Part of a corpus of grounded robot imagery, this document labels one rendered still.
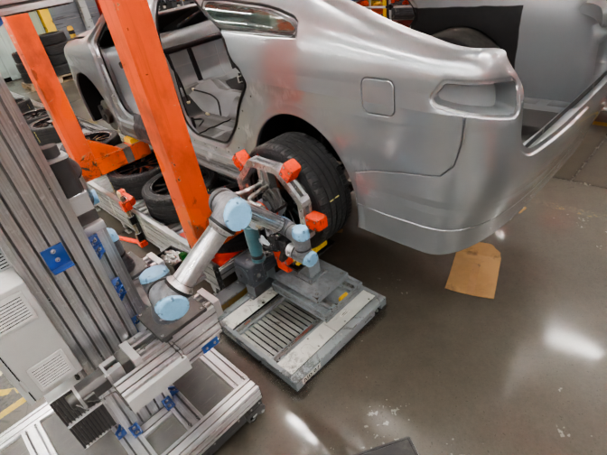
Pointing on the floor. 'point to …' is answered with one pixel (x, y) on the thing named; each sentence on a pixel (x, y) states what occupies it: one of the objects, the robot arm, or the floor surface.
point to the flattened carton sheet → (475, 271)
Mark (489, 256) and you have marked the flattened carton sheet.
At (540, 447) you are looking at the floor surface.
